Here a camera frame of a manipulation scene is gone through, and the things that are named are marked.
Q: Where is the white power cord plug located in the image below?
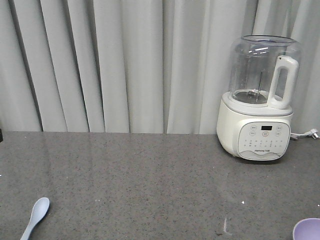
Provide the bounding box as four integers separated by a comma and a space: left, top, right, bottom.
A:
290, 128, 320, 140

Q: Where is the white ceramic spoon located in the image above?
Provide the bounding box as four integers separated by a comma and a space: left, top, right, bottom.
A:
20, 197, 50, 240

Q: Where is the white blender base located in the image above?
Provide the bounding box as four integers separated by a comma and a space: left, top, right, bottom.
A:
216, 91, 293, 161

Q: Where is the clear blender jar white handle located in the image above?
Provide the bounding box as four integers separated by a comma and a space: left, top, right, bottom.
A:
230, 35, 302, 110

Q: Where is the grey white curtain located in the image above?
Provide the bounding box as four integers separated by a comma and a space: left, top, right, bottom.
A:
0, 0, 320, 134

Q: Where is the purple plastic bowl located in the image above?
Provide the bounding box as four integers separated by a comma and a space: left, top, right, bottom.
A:
292, 218, 320, 240

